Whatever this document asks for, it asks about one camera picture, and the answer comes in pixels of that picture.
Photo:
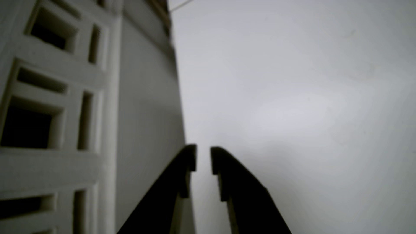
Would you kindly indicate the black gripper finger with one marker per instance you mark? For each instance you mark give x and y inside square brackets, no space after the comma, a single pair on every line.
[162,201]
[250,204]

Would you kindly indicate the white slotted plastic crate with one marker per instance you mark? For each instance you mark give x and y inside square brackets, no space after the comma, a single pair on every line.
[81,169]

